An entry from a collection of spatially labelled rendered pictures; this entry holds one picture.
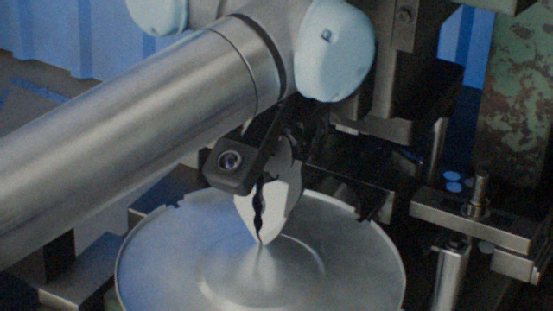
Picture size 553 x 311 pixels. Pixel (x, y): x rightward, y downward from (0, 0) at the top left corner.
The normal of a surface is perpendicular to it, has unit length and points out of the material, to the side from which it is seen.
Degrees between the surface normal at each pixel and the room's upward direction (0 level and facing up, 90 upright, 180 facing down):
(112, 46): 90
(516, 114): 90
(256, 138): 32
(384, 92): 90
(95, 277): 0
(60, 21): 90
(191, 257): 3
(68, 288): 0
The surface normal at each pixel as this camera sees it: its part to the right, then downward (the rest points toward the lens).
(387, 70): -0.48, 0.44
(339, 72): 0.67, 0.43
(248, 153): -0.22, -0.49
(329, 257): 0.04, -0.82
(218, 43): 0.08, -0.64
